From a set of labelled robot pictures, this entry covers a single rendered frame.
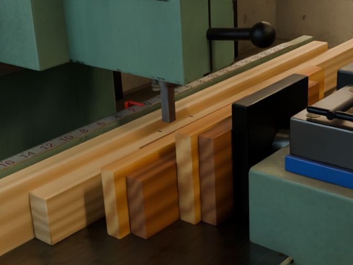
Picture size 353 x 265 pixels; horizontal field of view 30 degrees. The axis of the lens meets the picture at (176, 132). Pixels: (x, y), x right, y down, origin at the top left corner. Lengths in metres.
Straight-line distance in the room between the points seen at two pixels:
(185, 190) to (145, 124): 0.10
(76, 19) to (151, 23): 0.09
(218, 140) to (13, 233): 0.17
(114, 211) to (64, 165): 0.06
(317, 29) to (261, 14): 0.38
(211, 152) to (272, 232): 0.07
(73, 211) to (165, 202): 0.07
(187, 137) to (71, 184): 0.10
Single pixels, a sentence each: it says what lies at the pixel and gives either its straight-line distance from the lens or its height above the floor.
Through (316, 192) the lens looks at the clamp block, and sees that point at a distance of 0.45.
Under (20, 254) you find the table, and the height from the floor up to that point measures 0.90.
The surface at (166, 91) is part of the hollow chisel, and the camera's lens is 0.57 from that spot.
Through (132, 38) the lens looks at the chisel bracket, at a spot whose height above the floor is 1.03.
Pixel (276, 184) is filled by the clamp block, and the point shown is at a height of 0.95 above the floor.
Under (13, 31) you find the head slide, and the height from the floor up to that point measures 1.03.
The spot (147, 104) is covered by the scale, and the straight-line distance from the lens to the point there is 0.62.
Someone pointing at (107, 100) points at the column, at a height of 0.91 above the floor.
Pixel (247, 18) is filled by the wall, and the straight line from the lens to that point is 4.41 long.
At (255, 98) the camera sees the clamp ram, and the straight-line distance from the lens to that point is 0.50.
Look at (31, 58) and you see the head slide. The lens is 0.59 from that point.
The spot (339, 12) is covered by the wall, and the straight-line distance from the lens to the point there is 4.39.
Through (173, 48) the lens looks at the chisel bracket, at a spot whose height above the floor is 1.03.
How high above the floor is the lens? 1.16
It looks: 22 degrees down
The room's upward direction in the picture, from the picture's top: 3 degrees counter-clockwise
